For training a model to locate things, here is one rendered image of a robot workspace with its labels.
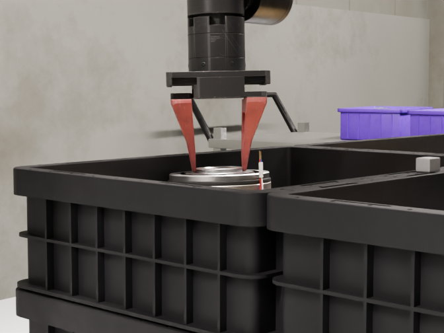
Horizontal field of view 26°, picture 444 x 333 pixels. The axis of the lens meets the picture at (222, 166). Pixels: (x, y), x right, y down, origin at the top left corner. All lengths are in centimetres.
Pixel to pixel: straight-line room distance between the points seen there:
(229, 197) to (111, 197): 13
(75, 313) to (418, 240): 34
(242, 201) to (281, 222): 4
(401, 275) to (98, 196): 28
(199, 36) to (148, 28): 216
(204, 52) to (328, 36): 303
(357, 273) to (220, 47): 38
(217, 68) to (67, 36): 194
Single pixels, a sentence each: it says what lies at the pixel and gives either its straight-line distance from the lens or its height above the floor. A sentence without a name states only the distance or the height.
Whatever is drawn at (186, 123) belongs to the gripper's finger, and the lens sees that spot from 94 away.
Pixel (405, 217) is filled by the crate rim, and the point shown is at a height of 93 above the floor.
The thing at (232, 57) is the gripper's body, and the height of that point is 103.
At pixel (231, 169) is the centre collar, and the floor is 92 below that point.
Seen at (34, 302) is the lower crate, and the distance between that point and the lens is 87.
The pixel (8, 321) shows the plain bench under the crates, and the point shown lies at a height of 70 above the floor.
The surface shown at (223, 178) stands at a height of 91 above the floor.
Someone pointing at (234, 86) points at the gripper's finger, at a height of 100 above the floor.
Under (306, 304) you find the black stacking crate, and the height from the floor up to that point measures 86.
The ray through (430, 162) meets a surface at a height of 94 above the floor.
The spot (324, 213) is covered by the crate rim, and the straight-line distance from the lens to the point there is 63.
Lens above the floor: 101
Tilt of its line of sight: 5 degrees down
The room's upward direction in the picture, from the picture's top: straight up
